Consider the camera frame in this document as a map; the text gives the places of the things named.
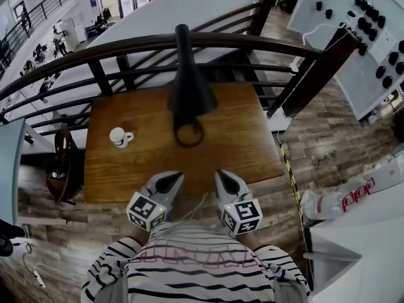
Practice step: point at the black balcony railing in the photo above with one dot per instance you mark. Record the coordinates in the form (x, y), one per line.
(44, 9)

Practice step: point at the yellow black hazard tape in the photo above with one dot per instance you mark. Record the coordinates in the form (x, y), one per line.
(292, 181)

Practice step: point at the white plug adapter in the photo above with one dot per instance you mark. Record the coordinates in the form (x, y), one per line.
(293, 67)

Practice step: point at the person's right forearm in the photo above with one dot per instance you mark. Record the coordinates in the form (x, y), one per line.
(252, 241)

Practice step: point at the person's left forearm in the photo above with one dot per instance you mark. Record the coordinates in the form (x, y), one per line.
(140, 235)

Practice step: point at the pale blue-grey panel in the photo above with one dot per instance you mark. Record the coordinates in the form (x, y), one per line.
(9, 169)

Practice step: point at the clear bag with red print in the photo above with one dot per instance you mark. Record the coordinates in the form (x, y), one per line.
(328, 204)

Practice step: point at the white floor box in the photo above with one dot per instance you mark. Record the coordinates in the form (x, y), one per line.
(279, 120)

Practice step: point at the dark wooden stair railing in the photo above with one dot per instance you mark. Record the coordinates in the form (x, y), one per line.
(246, 40)

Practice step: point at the dark wooden chair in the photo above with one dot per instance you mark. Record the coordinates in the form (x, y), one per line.
(64, 169)

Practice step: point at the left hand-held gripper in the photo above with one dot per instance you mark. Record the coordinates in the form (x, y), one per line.
(142, 208)

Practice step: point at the white wall board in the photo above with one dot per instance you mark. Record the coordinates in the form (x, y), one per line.
(356, 84)

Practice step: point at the white power strip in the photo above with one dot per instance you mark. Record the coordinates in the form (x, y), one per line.
(40, 279)

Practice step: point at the white counter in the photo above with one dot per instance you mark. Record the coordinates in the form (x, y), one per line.
(378, 248)

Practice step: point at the black desk lamp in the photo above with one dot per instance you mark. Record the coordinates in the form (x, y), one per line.
(189, 87)

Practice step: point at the white cardboard box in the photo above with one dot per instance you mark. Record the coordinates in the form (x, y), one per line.
(386, 172)

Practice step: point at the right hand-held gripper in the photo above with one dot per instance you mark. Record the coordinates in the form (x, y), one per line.
(244, 215)

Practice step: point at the blue wall poster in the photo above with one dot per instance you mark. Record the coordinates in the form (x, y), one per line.
(93, 5)

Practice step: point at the person in white shirt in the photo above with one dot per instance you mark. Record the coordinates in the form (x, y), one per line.
(195, 279)

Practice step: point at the group of black wall-mounted items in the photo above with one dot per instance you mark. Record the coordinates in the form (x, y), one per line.
(366, 24)

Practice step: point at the white mug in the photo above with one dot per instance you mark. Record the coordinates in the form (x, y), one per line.
(118, 136)

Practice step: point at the white dispenser machine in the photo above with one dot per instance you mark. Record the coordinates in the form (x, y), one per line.
(68, 30)

